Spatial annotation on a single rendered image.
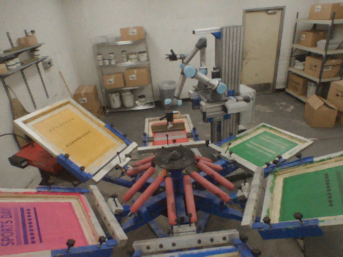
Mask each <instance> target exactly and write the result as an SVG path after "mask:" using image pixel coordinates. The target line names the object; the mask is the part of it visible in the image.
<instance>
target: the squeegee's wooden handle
mask: <svg viewBox="0 0 343 257"><path fill-rule="evenodd" d="M170 124H171V125H172V127H169V129H176V128H185V122H175V123H170ZM166 129H168V128H167V123H165V124H155V125H151V131H152V132H153V131H156V130H166Z"/></svg>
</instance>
